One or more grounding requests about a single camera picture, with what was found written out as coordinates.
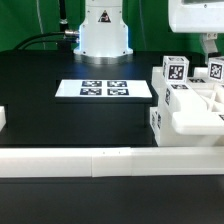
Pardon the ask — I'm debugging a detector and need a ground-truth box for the black cable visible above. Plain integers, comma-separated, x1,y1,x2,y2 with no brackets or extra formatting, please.
13,29,81,51

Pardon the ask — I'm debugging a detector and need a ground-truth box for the white fence wall rail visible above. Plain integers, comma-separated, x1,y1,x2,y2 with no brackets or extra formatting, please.
0,147,224,178

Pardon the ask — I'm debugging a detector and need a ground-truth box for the white chair back frame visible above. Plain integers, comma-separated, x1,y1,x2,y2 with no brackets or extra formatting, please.
152,67,224,135

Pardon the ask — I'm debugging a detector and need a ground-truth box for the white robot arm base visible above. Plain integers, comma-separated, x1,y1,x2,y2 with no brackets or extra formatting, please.
74,0,133,65

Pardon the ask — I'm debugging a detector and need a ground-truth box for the white fence left rail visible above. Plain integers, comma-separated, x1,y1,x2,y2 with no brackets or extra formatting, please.
0,106,6,132

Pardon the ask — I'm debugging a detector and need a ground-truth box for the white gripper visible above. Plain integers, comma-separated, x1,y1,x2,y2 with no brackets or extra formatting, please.
168,0,224,63

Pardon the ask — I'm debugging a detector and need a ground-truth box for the white base tag plate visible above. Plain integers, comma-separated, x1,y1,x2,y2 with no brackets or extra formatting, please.
55,79,152,99

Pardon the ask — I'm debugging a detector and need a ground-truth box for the small tagged cube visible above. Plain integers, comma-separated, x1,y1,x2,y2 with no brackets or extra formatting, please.
208,56,224,82

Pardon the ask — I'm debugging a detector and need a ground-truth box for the white chair seat panel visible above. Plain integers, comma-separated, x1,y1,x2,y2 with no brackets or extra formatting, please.
154,107,224,147

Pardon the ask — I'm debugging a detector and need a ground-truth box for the white tagged cube part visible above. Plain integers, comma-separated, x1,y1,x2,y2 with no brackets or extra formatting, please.
163,56,189,83

